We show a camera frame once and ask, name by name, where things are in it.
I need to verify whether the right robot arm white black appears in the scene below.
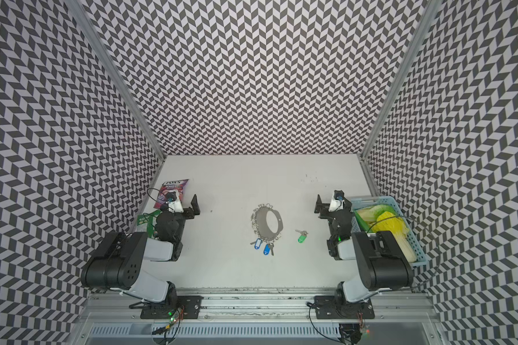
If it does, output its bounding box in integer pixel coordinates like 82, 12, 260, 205
314, 191, 417, 306

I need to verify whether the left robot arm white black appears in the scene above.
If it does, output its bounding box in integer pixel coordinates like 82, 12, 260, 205
81, 193, 200, 312

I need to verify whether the key with green tag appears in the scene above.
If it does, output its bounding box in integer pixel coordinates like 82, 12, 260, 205
296, 230, 308, 244

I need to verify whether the purple candy bag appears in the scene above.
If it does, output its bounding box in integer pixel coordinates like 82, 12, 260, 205
154, 179, 188, 213

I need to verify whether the green candy bag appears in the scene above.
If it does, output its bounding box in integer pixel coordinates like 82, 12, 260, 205
136, 209, 161, 231

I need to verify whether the yellow green plastic bag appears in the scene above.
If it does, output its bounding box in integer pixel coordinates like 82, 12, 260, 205
355, 204, 417, 263

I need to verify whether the left base wiring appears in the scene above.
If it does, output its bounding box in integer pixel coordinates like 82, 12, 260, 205
152, 307, 186, 345

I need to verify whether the base wiring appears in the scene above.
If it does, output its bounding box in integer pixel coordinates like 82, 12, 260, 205
307, 301, 372, 345
152, 307, 186, 345

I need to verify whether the light blue plastic basket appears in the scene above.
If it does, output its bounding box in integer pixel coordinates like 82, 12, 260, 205
351, 196, 428, 267

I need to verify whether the right base wiring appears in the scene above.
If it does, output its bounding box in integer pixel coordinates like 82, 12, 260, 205
307, 301, 372, 345

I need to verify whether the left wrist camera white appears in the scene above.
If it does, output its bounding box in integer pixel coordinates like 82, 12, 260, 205
164, 190, 182, 212

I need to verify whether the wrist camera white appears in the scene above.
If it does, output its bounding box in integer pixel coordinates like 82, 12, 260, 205
164, 190, 182, 212
328, 190, 345, 212

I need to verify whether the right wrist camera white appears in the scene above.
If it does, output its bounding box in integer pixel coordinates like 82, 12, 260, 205
328, 190, 345, 212

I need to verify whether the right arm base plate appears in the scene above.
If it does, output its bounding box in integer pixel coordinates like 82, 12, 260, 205
312, 296, 375, 320

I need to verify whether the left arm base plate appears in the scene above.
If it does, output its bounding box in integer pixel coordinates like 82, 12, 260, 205
140, 296, 203, 320

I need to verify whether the aluminium frame rail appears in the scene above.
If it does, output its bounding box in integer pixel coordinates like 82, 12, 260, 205
68, 287, 447, 344

